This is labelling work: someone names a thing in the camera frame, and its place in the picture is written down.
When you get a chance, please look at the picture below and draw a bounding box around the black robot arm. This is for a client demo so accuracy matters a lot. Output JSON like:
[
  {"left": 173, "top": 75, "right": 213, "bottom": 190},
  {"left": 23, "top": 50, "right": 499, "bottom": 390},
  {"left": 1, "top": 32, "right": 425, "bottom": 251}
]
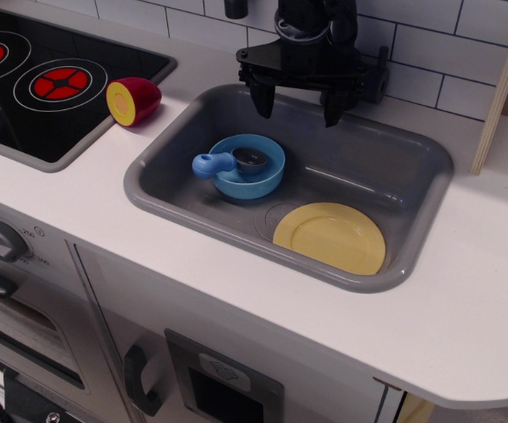
[{"left": 236, "top": 1, "right": 368, "bottom": 127}]

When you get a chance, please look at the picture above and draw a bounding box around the grey dispenser panel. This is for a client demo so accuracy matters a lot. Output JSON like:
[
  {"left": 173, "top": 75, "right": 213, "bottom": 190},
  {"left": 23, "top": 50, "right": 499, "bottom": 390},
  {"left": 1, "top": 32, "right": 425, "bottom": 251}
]
[{"left": 165, "top": 329, "right": 284, "bottom": 423}]

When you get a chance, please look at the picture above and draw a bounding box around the blue plastic bowl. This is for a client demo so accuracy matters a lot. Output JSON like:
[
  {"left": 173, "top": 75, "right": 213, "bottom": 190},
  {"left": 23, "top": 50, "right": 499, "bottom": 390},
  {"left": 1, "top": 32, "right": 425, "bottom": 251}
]
[{"left": 210, "top": 134, "right": 285, "bottom": 200}]

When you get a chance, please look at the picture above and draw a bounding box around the blue handled grey spoon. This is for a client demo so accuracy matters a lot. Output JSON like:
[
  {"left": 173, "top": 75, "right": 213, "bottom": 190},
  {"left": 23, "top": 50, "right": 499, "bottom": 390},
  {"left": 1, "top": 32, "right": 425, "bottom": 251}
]
[{"left": 192, "top": 147, "right": 269, "bottom": 180}]

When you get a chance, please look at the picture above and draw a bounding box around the dark grey cabinet handle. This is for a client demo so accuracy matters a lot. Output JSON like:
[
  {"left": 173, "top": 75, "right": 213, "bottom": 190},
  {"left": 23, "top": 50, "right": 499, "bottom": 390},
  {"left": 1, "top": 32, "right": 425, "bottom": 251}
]
[{"left": 122, "top": 345, "right": 163, "bottom": 417}]

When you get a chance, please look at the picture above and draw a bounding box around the yellow plastic plate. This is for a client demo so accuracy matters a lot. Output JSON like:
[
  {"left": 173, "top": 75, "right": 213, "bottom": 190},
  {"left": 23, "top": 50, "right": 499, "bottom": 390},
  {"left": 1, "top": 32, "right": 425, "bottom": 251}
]
[{"left": 273, "top": 203, "right": 387, "bottom": 276}]

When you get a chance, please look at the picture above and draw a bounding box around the toy oven door window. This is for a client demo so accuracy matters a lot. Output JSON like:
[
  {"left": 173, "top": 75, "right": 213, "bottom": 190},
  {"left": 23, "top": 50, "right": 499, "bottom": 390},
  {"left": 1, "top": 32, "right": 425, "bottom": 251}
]
[{"left": 0, "top": 298, "right": 85, "bottom": 389}]

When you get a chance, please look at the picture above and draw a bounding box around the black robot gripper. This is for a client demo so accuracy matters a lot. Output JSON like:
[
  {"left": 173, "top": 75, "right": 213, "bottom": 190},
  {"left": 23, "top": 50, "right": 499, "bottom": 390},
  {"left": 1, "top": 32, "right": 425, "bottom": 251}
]
[{"left": 236, "top": 38, "right": 368, "bottom": 128}]

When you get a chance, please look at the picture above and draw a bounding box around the wooden side post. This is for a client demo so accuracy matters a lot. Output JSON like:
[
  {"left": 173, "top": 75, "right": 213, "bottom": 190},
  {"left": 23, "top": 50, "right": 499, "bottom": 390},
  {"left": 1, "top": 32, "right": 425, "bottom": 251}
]
[{"left": 470, "top": 0, "right": 508, "bottom": 176}]

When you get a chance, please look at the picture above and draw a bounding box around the grey toy sink basin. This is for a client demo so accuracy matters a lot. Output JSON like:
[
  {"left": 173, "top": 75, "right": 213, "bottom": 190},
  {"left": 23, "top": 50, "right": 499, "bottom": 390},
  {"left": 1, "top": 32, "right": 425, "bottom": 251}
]
[{"left": 124, "top": 85, "right": 453, "bottom": 293}]

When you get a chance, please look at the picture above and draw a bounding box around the dark grey toy faucet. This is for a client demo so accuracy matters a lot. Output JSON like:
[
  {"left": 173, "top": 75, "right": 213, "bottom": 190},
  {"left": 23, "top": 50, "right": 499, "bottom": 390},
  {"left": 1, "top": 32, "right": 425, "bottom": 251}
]
[{"left": 360, "top": 46, "right": 390, "bottom": 105}]

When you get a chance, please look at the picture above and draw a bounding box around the red yellow toy fruit half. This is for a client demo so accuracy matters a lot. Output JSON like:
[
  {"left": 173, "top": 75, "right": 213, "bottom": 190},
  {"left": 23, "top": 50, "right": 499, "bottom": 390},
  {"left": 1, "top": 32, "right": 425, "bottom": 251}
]
[{"left": 106, "top": 77, "right": 162, "bottom": 127}]

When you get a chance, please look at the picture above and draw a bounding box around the black toy stovetop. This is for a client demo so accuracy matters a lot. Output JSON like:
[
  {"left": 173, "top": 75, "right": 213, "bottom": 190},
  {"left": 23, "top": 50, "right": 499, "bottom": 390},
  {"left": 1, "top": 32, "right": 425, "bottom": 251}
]
[{"left": 0, "top": 10, "right": 177, "bottom": 173}]

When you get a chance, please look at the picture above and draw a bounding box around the grey oven knob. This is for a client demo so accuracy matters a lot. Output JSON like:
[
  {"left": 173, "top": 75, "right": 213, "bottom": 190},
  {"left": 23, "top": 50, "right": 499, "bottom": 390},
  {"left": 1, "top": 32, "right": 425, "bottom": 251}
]
[{"left": 0, "top": 221, "right": 29, "bottom": 263}]

